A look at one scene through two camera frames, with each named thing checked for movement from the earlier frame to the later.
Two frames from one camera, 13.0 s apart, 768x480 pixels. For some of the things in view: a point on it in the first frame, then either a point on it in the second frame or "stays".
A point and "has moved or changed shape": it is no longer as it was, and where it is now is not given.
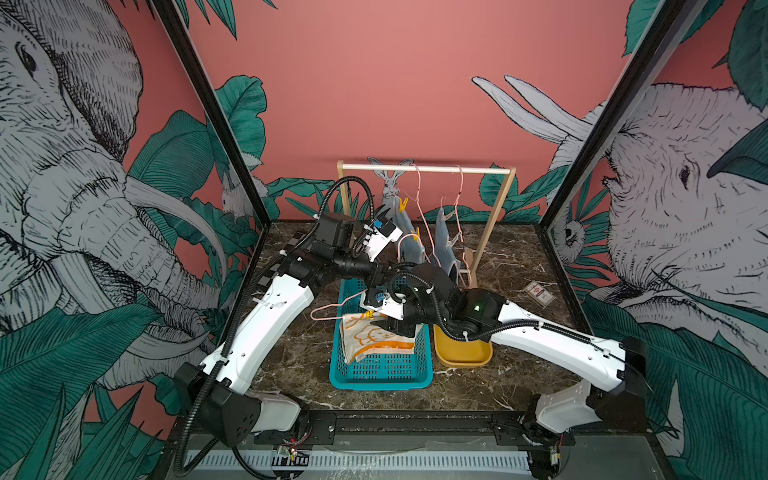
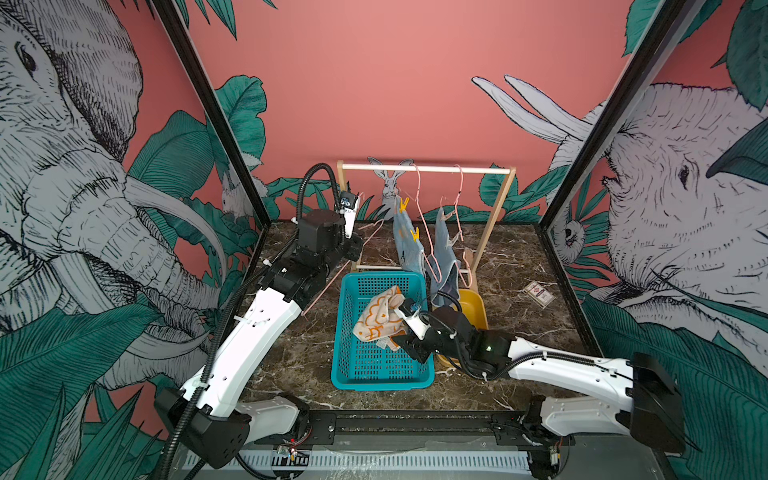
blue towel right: (444, 253) stays
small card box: (539, 294) stays
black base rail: (508, 428) stays
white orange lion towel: (360, 337) has moved or changed shape
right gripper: (410, 297) → (412, 345)
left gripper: (373, 270) → (354, 248)
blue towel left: (410, 248) stays
